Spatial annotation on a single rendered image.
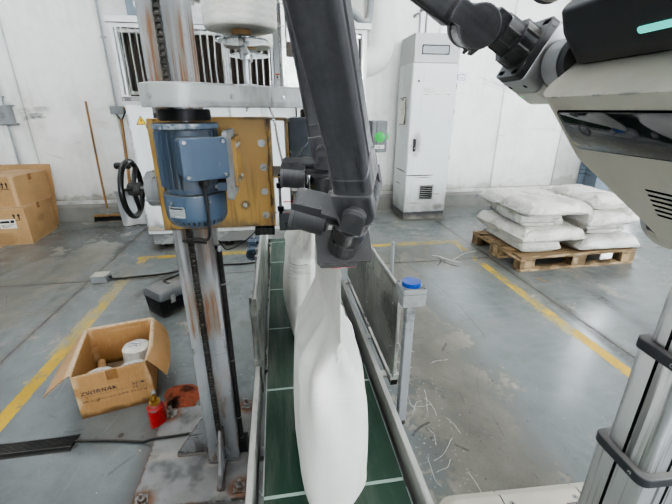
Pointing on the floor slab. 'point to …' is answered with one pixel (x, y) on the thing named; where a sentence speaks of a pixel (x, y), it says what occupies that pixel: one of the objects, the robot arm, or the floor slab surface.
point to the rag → (181, 396)
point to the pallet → (524, 261)
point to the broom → (101, 185)
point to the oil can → (156, 411)
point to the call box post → (405, 362)
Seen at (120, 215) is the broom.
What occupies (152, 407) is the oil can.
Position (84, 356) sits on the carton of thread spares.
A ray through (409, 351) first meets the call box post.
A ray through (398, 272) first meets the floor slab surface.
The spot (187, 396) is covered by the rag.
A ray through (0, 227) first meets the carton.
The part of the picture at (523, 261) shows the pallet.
